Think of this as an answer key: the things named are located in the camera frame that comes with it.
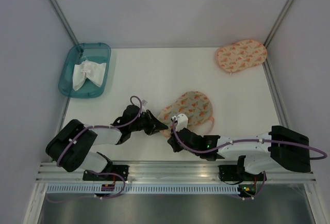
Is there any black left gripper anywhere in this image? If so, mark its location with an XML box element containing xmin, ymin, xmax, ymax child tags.
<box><xmin>130</xmin><ymin>109</ymin><xmax>168</xmax><ymax>135</ymax></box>

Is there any floral mesh laundry bag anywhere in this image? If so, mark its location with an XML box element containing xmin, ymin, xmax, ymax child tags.
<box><xmin>157</xmin><ymin>91</ymin><xmax>215</xmax><ymax>138</ymax></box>

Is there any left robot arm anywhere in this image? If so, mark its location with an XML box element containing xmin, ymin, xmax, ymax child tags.
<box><xmin>45</xmin><ymin>104</ymin><xmax>168</xmax><ymax>181</ymax></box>

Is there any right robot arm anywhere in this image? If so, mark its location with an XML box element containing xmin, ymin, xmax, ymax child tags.
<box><xmin>168</xmin><ymin>125</ymin><xmax>311</xmax><ymax>180</ymax></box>

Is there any white cloth in bin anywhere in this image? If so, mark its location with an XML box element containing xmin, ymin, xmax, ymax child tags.
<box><xmin>72</xmin><ymin>60</ymin><xmax>107</xmax><ymax>91</ymax></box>

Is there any teal plastic bin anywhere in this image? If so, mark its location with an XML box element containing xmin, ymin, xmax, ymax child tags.
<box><xmin>58</xmin><ymin>42</ymin><xmax>111</xmax><ymax>99</ymax></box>

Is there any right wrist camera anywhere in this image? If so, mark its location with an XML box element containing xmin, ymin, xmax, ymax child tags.
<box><xmin>171</xmin><ymin>114</ymin><xmax>188</xmax><ymax>132</ymax></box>

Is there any white slotted cable duct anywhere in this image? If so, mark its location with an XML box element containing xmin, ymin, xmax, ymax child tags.
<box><xmin>47</xmin><ymin>183</ymin><xmax>239</xmax><ymax>195</ymax></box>

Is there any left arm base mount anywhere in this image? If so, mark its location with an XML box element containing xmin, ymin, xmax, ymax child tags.
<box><xmin>82</xmin><ymin>165</ymin><xmax>129</xmax><ymax>181</ymax></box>

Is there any aluminium front rail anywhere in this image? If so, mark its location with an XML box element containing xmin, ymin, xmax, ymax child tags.
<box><xmin>36</xmin><ymin>161</ymin><xmax>316</xmax><ymax>184</ymax></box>

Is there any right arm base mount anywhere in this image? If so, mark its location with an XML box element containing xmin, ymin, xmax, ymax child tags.
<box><xmin>218</xmin><ymin>165</ymin><xmax>263</xmax><ymax>184</ymax></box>

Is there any left aluminium corner post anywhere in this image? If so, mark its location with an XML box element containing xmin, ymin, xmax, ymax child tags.
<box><xmin>48</xmin><ymin>0</ymin><xmax>79</xmax><ymax>45</ymax></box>

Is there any aluminium corner post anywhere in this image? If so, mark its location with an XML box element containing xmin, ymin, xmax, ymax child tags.
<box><xmin>263</xmin><ymin>0</ymin><xmax>309</xmax><ymax>48</ymax></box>
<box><xmin>48</xmin><ymin>0</ymin><xmax>79</xmax><ymax>45</ymax></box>

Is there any right aluminium corner post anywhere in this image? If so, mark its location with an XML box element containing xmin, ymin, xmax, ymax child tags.
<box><xmin>263</xmin><ymin>0</ymin><xmax>309</xmax><ymax>48</ymax></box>

